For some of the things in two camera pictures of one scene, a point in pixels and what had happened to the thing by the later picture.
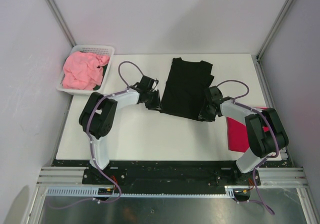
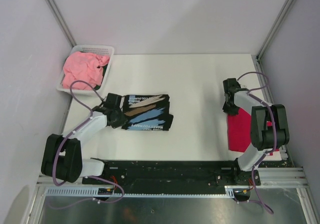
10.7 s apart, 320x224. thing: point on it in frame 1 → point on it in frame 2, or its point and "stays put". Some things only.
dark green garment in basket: x=104 y=68 stays put
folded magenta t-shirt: x=238 y=139 stays put
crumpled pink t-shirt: x=81 y=71 stays put
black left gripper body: x=152 y=102 → x=119 y=119
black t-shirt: x=186 y=85 → x=147 y=112
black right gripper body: x=206 y=112 → x=229 y=108
